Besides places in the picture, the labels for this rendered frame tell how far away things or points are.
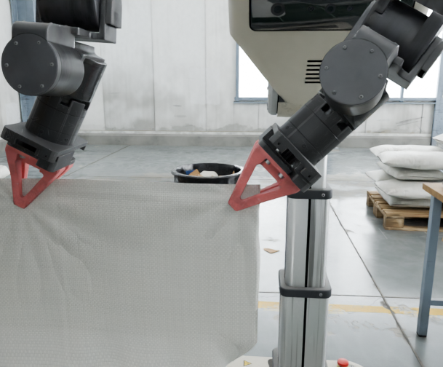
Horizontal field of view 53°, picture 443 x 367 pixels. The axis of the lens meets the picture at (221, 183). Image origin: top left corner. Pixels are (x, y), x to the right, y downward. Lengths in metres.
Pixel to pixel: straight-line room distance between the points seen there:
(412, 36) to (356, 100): 0.11
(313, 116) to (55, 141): 0.29
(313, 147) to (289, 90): 0.54
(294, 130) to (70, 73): 0.23
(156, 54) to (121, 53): 0.67
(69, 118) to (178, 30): 8.18
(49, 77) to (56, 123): 0.09
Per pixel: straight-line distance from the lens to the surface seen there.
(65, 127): 0.54
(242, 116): 8.53
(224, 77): 8.53
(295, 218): 1.10
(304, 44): 0.93
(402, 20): 0.49
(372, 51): 0.41
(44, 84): 0.46
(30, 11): 9.36
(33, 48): 0.46
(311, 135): 0.47
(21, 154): 0.56
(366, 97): 0.40
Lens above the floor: 1.20
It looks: 13 degrees down
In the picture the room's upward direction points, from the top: straight up
